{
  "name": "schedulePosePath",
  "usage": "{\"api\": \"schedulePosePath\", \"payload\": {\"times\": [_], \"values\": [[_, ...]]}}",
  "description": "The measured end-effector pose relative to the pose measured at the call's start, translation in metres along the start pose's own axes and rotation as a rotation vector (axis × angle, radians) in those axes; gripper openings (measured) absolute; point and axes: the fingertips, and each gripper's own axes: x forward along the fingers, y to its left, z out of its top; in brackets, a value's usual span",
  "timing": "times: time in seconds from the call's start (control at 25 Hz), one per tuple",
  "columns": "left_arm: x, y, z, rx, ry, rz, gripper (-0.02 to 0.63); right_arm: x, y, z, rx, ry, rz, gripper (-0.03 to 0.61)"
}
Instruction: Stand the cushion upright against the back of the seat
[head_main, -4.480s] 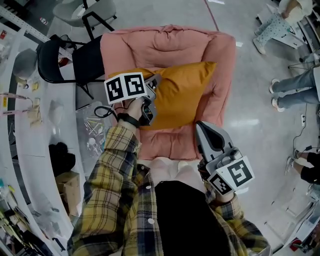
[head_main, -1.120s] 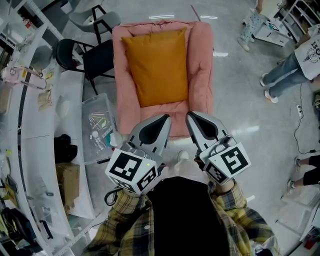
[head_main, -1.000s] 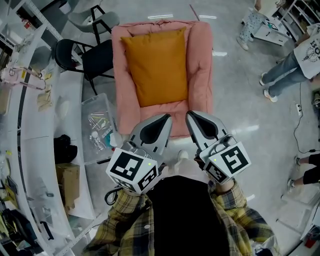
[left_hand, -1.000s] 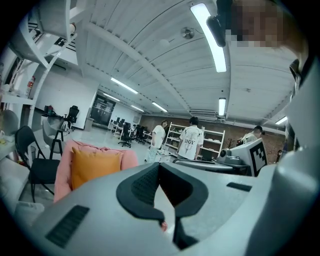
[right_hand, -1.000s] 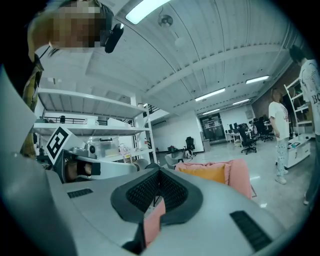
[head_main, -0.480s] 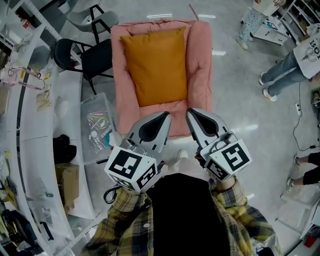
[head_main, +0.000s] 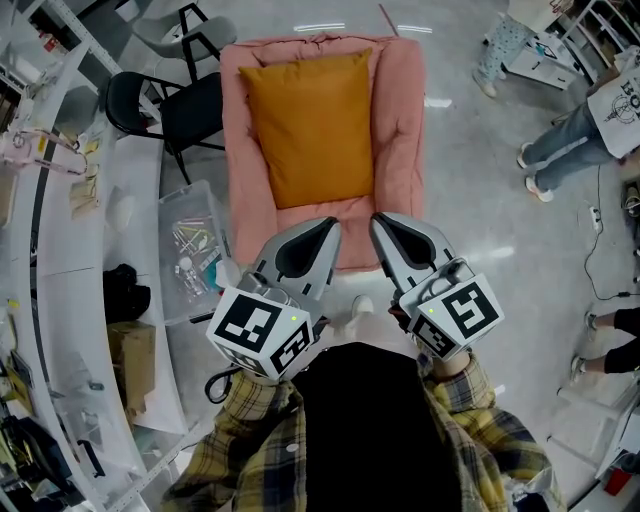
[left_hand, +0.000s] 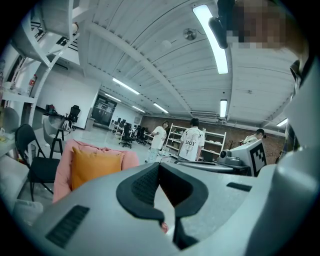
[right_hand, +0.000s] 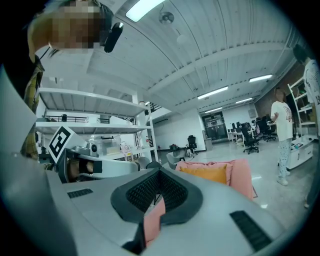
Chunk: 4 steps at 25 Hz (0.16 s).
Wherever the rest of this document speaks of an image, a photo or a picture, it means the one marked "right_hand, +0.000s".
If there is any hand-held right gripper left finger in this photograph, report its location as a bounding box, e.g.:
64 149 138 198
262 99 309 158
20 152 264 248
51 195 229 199
47 166 162 256

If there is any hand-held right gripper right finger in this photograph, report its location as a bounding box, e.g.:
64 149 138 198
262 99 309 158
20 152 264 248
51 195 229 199
147 166 286 256

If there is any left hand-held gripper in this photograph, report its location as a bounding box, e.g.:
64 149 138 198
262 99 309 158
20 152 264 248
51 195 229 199
48 126 141 185

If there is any orange cushion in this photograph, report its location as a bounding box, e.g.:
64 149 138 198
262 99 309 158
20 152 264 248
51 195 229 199
179 163 233 186

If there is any person's left hand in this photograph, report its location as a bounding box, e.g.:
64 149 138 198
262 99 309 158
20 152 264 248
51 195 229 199
67 159 96 181

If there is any grey shell chair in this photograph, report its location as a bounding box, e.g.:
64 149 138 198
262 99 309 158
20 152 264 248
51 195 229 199
136 156 151 169

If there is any clear lidded storage box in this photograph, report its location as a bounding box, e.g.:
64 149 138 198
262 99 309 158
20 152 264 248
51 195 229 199
91 134 121 158

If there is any pink padded armchair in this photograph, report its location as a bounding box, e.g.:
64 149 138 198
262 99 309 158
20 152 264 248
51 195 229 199
143 158 255 248

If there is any white tub chair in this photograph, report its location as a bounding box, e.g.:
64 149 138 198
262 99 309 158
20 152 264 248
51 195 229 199
166 152 187 171

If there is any black office chair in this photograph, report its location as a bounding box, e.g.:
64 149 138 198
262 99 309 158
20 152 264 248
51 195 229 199
257 117 277 143
241 123 261 155
187 134 198 156

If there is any row of office desks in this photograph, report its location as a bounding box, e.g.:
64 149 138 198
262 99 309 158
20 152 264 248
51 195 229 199
227 121 253 147

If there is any black framed glass door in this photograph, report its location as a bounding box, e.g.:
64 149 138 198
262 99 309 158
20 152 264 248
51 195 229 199
201 111 225 141

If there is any white low cabinet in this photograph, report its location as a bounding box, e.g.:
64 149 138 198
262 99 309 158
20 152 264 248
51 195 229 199
287 136 315 171

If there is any person's torso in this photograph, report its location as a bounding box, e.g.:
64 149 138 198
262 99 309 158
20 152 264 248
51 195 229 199
0 49 46 163

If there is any white bookshelf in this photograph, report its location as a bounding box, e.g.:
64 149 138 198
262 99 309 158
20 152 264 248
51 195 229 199
287 77 317 141

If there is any person's head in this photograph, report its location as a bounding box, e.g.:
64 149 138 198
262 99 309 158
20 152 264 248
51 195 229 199
27 0 116 56

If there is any round ceiling fixture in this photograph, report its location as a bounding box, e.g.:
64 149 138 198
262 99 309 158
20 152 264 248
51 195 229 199
158 11 175 25

